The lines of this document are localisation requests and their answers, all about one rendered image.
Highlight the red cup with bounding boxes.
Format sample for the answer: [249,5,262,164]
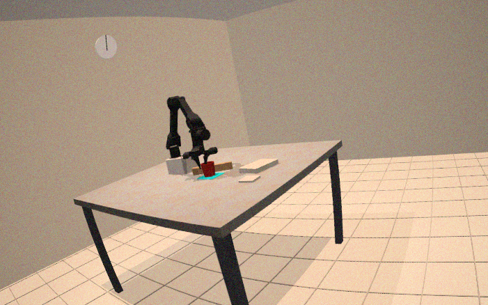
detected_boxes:
[201,162,215,178]

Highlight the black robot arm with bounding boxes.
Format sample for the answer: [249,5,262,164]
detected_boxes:
[166,96,211,159]

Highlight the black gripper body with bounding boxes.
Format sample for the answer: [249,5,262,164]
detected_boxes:
[183,140,218,159]

